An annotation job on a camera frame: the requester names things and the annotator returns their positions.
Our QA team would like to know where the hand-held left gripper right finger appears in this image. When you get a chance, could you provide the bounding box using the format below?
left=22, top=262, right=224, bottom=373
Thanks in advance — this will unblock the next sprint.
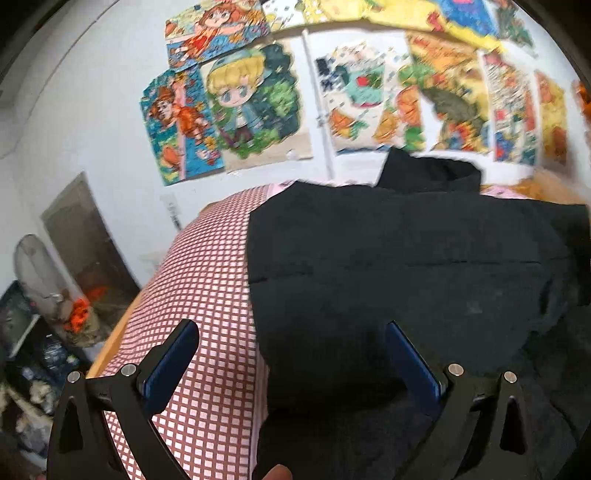
left=385, top=320, right=539, bottom=480

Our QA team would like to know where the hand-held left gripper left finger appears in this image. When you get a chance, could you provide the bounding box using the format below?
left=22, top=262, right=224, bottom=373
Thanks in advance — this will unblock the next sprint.
left=46, top=318, right=200, bottom=480

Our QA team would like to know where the black jacket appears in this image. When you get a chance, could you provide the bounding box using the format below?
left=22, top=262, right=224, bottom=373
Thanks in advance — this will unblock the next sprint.
left=247, top=148, right=591, bottom=480

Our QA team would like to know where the red checked bed sheet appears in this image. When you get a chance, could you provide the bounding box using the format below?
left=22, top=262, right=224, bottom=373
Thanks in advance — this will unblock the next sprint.
left=99, top=182, right=278, bottom=480

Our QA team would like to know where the orange toy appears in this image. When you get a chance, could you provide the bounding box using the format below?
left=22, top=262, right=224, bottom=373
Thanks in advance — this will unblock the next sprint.
left=64, top=297, right=92, bottom=334

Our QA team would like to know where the grey metal door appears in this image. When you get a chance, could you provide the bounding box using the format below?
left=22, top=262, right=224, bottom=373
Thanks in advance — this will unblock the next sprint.
left=40, top=171, right=143, bottom=308

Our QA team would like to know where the standing fan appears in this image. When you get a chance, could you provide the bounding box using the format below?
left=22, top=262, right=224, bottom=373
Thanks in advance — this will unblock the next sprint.
left=13, top=233, right=71, bottom=326

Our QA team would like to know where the blue orange-haired girl poster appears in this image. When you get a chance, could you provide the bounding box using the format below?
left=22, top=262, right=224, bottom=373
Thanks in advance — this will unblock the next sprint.
left=140, top=68, right=225, bottom=186

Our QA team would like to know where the city and horse poster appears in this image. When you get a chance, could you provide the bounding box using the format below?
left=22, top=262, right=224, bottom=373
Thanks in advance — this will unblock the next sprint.
left=481, top=50, right=540, bottom=166

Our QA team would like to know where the fruit drink poster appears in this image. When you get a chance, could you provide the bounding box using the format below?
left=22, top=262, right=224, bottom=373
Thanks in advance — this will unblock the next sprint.
left=313, top=41, right=419, bottom=155

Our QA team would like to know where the landscape field poster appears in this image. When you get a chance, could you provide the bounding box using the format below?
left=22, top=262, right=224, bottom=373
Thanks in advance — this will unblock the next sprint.
left=405, top=31, right=491, bottom=154

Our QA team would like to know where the blond boy poster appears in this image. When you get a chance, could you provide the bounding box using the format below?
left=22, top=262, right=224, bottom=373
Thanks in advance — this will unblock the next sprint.
left=199, top=41, right=314, bottom=172

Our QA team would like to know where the bear poster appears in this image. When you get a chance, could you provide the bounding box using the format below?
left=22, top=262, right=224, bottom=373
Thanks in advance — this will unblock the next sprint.
left=534, top=70, right=570, bottom=168

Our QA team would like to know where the flying orange-haired girl poster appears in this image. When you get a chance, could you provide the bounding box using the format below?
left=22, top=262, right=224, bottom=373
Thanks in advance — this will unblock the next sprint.
left=165, top=4, right=271, bottom=71

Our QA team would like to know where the pink jellyfish poster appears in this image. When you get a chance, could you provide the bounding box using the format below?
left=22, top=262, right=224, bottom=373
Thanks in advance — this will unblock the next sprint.
left=434, top=0, right=505, bottom=49

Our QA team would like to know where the fish and beach poster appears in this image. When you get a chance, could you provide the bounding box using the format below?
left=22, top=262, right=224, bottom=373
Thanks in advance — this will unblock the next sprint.
left=318, top=0, right=446, bottom=34

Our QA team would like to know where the red-haired figure poster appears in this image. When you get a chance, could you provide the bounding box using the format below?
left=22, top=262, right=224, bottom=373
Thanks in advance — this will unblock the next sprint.
left=495, top=0, right=537, bottom=57

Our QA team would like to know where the pineapple poster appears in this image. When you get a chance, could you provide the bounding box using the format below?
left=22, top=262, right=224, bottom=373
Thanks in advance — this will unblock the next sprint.
left=261, top=0, right=324, bottom=29

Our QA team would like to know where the wooden bed frame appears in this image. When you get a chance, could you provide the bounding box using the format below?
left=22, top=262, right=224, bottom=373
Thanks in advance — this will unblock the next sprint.
left=87, top=168, right=591, bottom=377

